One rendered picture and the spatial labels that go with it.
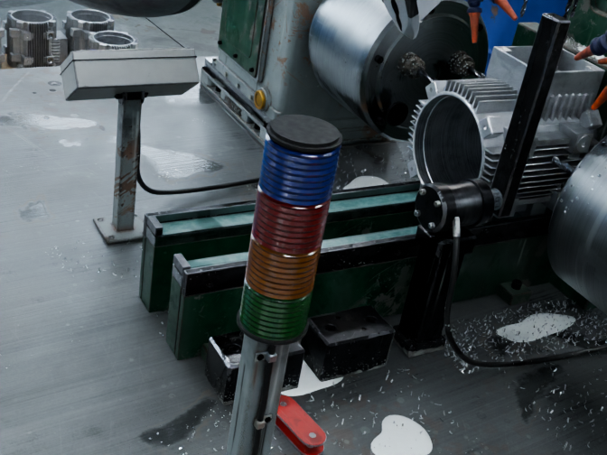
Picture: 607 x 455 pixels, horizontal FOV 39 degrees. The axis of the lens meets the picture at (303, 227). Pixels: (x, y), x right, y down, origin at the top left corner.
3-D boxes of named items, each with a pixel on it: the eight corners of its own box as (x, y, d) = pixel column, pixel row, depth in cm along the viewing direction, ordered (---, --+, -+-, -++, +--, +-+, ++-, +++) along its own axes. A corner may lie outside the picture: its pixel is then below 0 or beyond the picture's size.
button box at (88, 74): (182, 95, 125) (177, 59, 125) (200, 83, 118) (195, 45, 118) (64, 101, 116) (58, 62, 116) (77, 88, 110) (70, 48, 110)
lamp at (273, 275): (294, 256, 78) (301, 214, 75) (326, 294, 73) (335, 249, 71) (233, 266, 75) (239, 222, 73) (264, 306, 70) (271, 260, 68)
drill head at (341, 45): (370, 69, 175) (396, -57, 162) (482, 147, 148) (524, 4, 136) (260, 73, 163) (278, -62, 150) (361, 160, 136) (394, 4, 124)
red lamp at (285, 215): (301, 214, 75) (309, 168, 73) (335, 249, 71) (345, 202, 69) (239, 222, 73) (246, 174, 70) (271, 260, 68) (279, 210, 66)
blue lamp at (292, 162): (309, 168, 73) (318, 119, 71) (345, 202, 69) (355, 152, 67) (246, 174, 70) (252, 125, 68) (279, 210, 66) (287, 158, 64)
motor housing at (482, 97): (497, 168, 140) (530, 56, 131) (576, 227, 127) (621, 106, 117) (395, 178, 131) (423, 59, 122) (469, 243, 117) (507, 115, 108)
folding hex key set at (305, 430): (329, 451, 96) (332, 439, 95) (306, 461, 94) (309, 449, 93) (284, 403, 102) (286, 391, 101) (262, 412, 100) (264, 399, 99)
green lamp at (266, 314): (286, 297, 80) (294, 256, 78) (318, 336, 76) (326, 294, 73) (228, 309, 77) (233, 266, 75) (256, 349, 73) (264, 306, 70)
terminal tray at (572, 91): (541, 90, 130) (555, 44, 126) (590, 119, 122) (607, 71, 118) (479, 93, 124) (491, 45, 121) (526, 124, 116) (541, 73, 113)
